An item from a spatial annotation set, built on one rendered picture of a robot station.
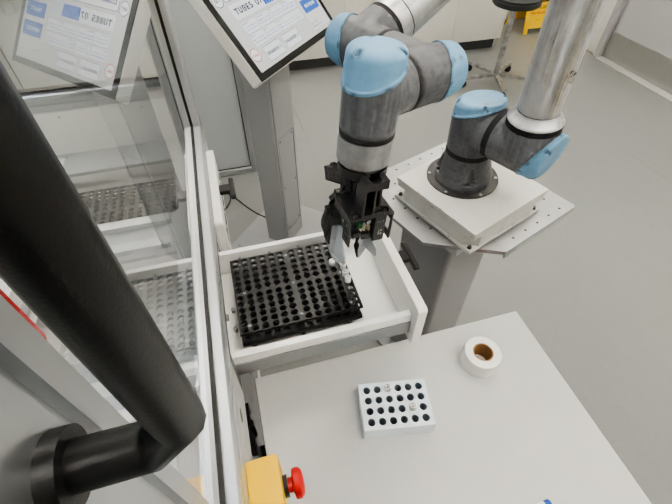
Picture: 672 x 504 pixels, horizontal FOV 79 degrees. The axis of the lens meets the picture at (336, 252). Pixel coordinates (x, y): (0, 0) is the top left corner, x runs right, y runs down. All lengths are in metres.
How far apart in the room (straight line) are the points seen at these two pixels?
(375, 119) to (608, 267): 1.99
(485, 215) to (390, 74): 0.64
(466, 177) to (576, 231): 1.47
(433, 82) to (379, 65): 0.10
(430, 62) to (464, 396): 0.58
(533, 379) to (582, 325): 1.19
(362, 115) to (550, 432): 0.64
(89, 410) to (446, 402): 0.71
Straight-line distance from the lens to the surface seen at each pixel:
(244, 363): 0.73
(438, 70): 0.58
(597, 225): 2.61
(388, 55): 0.50
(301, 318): 0.73
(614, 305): 2.24
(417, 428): 0.78
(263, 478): 0.62
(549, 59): 0.90
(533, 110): 0.95
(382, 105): 0.51
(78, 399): 0.19
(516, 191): 1.17
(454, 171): 1.10
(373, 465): 0.78
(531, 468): 0.84
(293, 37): 1.53
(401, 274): 0.76
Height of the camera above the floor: 1.51
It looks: 47 degrees down
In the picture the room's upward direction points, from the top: straight up
